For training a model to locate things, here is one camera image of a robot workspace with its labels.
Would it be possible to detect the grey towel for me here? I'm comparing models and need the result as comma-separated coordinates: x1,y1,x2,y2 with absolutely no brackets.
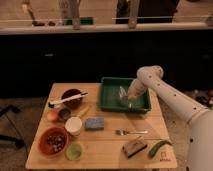
119,86,132,108

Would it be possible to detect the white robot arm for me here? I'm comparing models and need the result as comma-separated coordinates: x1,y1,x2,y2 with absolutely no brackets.
128,65,213,171

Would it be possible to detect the green plastic tray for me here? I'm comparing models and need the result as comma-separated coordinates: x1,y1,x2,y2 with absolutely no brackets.
98,77,151,114

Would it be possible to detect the dark brown bowl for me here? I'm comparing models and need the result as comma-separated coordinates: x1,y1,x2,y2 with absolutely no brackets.
61,88,83,109

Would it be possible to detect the blue sponge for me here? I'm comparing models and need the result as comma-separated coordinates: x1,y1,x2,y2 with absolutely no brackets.
85,117,104,130

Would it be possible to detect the silver fork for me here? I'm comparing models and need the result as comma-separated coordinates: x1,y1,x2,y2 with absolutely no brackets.
115,130,148,136

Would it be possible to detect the small dark cup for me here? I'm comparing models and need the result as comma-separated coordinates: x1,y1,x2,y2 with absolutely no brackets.
58,108,71,120

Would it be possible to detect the white paper cup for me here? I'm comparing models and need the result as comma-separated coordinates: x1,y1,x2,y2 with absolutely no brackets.
65,117,82,136

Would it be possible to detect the wooden table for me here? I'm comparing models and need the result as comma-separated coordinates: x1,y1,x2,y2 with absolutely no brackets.
26,83,177,170

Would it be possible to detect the orange peach fruit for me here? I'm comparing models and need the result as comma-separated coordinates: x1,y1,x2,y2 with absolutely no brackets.
47,110,59,122

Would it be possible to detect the brown wooden block brush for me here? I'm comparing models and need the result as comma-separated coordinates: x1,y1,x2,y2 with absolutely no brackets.
122,139,148,158

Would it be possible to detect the small green lid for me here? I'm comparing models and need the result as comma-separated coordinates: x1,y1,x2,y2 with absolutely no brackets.
66,143,82,161

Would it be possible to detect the orange bowl with nuts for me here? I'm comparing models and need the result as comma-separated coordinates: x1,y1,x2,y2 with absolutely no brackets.
38,127,69,158

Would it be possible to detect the green pepper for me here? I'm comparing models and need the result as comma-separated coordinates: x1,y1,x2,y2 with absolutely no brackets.
148,140,171,158

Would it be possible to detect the black chair base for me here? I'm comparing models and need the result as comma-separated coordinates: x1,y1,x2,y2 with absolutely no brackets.
0,104,27,150

